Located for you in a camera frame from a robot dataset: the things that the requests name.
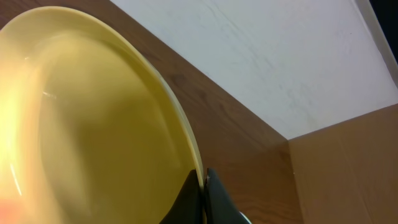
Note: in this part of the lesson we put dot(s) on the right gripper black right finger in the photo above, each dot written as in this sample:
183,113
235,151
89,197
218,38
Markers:
219,206

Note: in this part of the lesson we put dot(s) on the yellow plate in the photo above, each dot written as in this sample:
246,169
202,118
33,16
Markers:
90,131

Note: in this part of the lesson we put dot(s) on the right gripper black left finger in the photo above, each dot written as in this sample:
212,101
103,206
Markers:
187,208

